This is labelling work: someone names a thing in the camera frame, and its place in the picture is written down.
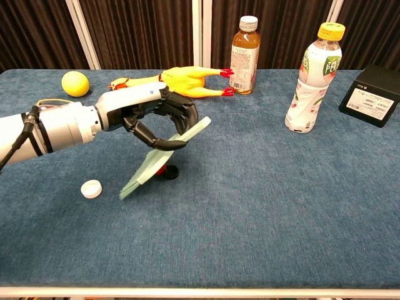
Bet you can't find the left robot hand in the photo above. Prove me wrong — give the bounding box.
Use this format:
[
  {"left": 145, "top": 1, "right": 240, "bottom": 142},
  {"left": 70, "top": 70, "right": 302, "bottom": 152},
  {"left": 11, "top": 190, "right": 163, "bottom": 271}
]
[{"left": 94, "top": 82, "right": 200, "bottom": 150}]

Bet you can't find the green white brush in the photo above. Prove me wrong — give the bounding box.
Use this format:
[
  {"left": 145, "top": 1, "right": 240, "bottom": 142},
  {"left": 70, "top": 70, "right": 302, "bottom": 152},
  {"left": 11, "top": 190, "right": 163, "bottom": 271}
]
[{"left": 119, "top": 116, "right": 213, "bottom": 201}]

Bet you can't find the small black round object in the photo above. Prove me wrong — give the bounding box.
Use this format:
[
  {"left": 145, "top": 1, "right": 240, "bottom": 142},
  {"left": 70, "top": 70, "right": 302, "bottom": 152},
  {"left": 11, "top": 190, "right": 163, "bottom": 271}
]
[{"left": 164, "top": 166, "right": 180, "bottom": 181}]

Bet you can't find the brown tea bottle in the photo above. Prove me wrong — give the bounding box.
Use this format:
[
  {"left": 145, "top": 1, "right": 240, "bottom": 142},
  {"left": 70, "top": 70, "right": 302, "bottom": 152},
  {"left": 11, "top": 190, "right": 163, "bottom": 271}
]
[{"left": 229, "top": 15, "right": 261, "bottom": 96}]

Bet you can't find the white drink bottle yellow cap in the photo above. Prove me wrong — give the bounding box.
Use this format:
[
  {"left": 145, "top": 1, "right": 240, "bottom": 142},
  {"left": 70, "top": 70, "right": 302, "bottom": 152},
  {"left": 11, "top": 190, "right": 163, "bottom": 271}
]
[{"left": 284, "top": 21, "right": 346, "bottom": 134}]

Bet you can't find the yellow ball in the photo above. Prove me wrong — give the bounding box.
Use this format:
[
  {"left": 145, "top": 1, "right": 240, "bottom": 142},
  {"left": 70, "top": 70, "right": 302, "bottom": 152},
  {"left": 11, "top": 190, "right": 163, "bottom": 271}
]
[{"left": 61, "top": 71, "right": 91, "bottom": 98}]

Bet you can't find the yellow rubber chicken toy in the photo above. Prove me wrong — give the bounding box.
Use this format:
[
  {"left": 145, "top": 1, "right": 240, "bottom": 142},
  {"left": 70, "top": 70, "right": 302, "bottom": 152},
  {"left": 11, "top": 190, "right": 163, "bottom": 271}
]
[{"left": 107, "top": 66, "right": 236, "bottom": 99}]

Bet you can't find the dark pleated curtain panel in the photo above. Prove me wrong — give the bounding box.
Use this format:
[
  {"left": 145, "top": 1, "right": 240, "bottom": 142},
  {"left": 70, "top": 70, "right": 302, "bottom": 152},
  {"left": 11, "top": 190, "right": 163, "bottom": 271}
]
[
  {"left": 0, "top": 0, "right": 92, "bottom": 73},
  {"left": 211, "top": 0, "right": 336, "bottom": 71},
  {"left": 78, "top": 0, "right": 194, "bottom": 71},
  {"left": 339, "top": 0, "right": 400, "bottom": 71}
]

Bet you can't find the blue table cloth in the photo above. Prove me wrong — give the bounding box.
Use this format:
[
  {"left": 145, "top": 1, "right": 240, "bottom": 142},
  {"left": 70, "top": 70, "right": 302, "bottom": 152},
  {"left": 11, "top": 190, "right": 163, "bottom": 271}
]
[{"left": 0, "top": 68, "right": 400, "bottom": 290}]

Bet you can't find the black box with label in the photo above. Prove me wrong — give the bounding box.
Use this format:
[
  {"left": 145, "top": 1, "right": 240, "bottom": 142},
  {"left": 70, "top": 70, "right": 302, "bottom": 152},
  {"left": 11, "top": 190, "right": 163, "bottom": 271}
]
[{"left": 338, "top": 64, "right": 400, "bottom": 129}]

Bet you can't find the white partition frame post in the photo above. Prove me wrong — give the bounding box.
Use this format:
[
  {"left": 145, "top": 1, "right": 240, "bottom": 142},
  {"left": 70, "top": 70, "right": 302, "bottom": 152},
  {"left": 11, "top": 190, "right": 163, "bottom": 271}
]
[
  {"left": 191, "top": 0, "right": 213, "bottom": 70},
  {"left": 64, "top": 0, "right": 101, "bottom": 71},
  {"left": 327, "top": 0, "right": 345, "bottom": 26}
]

